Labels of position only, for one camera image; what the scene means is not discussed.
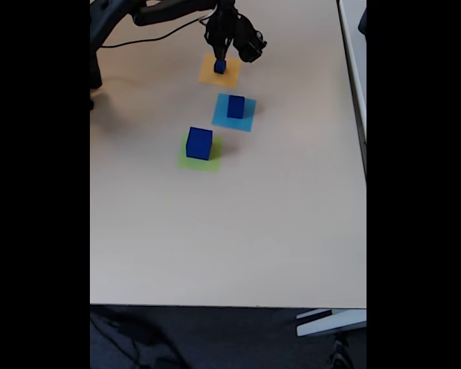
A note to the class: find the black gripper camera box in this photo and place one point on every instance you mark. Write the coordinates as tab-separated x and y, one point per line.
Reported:
251	44

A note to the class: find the dark object on desk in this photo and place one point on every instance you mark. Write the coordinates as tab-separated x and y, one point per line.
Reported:
363	21

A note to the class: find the orange paper square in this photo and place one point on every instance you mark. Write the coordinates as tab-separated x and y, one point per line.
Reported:
232	75

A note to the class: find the small blue cube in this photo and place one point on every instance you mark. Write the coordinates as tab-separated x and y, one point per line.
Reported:
219	69

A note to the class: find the large blue cube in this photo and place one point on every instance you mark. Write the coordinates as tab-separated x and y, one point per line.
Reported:
197	148

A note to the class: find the white table foot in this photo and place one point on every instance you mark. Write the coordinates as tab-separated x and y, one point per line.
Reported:
330	324

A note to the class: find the green paper square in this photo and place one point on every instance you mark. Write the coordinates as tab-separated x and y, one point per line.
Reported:
199	165

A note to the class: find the blue paper square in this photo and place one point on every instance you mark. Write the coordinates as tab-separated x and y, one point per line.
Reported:
219	117

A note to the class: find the medium blue cube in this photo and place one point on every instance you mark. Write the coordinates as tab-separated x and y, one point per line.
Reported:
236	107

